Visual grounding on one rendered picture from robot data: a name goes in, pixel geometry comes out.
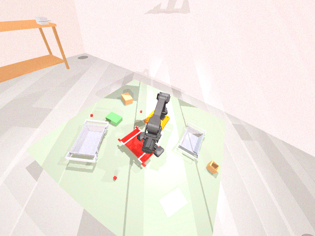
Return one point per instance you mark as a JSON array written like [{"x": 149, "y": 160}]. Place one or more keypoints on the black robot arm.
[{"x": 153, "y": 126}]

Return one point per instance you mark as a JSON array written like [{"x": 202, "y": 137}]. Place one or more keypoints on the light green block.
[{"x": 114, "y": 118}]

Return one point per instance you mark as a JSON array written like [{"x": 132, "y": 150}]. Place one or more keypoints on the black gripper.
[{"x": 156, "y": 151}]

